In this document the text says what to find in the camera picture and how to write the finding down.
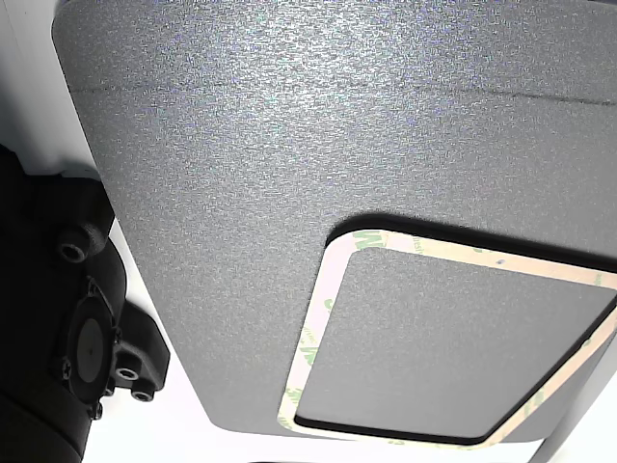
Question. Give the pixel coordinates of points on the frame with green-printed adhesive liner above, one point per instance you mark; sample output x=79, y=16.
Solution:
x=309, y=337

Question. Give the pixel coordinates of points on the gray textured foam mat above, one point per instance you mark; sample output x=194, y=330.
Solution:
x=270, y=159

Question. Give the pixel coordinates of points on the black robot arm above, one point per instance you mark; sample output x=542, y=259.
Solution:
x=43, y=308

